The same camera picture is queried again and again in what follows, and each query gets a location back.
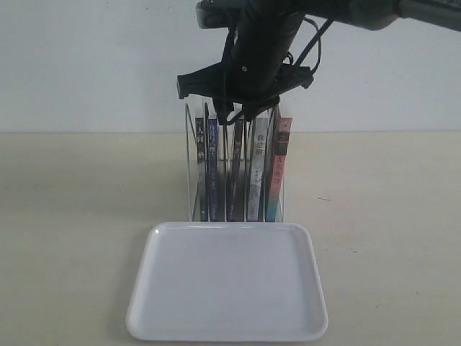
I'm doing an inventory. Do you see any black spine book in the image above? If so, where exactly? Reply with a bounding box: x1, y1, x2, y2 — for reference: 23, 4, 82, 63
195, 117, 208, 221

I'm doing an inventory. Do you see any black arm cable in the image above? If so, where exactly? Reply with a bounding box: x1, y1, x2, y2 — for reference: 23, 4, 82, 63
282, 16, 336, 73

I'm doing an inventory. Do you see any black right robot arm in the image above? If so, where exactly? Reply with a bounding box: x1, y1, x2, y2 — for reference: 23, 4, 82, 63
176, 0, 460, 125

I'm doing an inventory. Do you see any dark brown spine book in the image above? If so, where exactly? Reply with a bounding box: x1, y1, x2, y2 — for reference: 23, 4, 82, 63
228, 119, 244, 221

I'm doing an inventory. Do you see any blue moon cover book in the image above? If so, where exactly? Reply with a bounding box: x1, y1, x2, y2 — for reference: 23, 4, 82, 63
208, 118, 218, 221

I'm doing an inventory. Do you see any grey white spine book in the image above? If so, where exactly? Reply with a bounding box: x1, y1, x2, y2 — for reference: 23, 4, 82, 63
247, 117, 269, 221

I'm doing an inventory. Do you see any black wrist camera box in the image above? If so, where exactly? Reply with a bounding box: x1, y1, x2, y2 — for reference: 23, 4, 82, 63
195, 0, 245, 29

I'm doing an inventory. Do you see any white plastic tray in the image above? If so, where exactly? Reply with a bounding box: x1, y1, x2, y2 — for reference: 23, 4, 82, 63
125, 222, 328, 342

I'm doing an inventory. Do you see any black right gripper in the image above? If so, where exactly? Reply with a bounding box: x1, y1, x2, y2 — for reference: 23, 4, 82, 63
176, 10, 312, 125

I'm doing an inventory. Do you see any red spine book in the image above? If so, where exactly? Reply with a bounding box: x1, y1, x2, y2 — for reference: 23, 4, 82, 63
265, 106, 292, 222

